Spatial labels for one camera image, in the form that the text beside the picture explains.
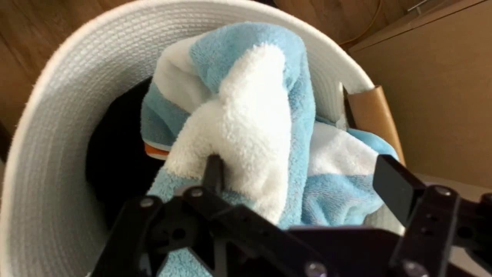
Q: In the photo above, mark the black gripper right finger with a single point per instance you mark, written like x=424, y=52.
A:
x=431, y=221

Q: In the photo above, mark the white woven laundry basket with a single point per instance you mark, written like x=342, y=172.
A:
x=52, y=155

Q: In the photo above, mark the blue white striped towel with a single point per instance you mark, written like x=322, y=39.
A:
x=247, y=113

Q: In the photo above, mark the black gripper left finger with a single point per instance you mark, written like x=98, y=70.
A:
x=155, y=232

